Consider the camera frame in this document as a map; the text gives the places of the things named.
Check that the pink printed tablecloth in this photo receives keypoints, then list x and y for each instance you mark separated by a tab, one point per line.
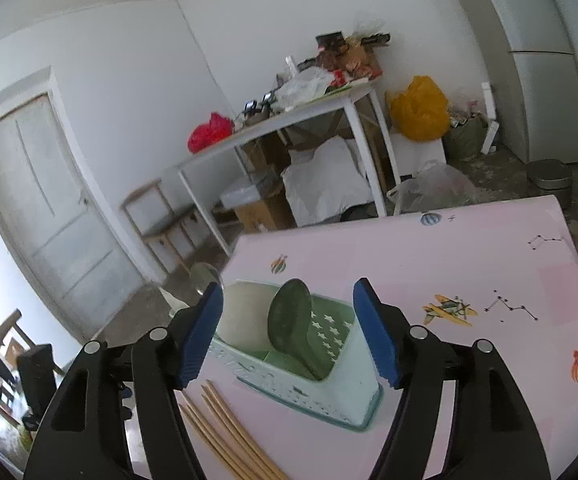
469	260

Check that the red plastic bag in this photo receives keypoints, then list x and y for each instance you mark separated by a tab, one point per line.
209	132

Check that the yellow plastic bag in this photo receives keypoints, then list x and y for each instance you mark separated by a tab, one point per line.
419	110

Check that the white woven sack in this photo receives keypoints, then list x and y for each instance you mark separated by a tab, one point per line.
324	180

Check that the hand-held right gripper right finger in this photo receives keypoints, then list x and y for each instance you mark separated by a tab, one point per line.
374	335

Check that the white tall carton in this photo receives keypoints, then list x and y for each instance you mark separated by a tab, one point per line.
489	110

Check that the white scalloped serving spoon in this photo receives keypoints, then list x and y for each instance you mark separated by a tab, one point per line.
244	315

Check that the green bag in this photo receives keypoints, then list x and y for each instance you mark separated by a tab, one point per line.
466	135

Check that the small cardboard box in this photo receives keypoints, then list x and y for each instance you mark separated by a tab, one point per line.
266	215

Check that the white foam box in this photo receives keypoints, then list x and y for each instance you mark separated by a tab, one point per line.
419	155

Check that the white plastic bag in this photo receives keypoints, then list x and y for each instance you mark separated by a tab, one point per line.
301	87

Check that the white wooden door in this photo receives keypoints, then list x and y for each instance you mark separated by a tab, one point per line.
54	200

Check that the grey serving spoon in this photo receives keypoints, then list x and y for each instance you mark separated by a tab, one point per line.
289	320

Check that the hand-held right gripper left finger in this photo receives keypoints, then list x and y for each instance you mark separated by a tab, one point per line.
199	340

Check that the teal star-perforated utensil holder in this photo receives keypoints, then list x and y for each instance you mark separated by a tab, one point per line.
339	395

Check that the pile of snack packages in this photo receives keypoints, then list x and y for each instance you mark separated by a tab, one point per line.
349	52

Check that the clear plastic bag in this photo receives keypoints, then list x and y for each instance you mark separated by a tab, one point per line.
434	187

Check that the bundle of wooden chopsticks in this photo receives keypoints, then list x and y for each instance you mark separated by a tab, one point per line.
229	430

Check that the silver wrapped package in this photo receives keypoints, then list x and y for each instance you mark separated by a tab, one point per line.
249	194

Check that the white side table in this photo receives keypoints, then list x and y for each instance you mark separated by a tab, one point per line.
289	117

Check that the silver refrigerator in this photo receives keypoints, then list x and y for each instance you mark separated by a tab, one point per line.
539	85

